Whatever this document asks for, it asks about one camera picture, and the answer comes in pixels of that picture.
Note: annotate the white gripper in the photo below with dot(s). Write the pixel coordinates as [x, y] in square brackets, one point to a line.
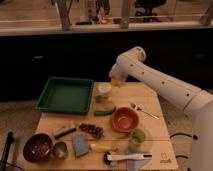
[117, 73]

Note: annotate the small orange apple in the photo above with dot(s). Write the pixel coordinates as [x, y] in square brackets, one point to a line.
[116, 82]

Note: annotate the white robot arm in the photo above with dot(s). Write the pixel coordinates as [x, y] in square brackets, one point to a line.
[190, 99]

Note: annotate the small metal cup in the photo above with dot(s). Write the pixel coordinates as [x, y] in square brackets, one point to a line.
[60, 150]

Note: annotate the silver fork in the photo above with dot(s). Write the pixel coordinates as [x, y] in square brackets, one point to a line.
[138, 108]

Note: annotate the green cucumber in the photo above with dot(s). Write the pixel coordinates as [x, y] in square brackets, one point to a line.
[104, 112]

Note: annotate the orange ceramic bowl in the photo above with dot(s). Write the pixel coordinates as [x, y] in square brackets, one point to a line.
[124, 120]

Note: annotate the black office chair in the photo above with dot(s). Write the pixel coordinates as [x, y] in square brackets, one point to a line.
[148, 6]

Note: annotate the green plastic tray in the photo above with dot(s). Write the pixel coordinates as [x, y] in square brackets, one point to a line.
[66, 95]

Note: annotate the bunch of dark grapes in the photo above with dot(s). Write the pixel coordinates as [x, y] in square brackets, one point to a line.
[95, 131]

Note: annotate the yellow banana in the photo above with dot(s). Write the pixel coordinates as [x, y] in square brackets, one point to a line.
[102, 148]

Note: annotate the blue sponge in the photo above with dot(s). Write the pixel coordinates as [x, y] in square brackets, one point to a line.
[80, 145]

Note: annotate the white black dish brush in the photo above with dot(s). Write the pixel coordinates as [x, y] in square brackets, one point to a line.
[108, 157]

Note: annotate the light blue cloth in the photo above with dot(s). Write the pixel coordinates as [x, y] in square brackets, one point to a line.
[136, 165]

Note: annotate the dark brown bowl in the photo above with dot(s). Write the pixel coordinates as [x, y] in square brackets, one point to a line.
[38, 148]

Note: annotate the black pole stand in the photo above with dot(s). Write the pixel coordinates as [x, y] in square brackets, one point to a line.
[6, 149]

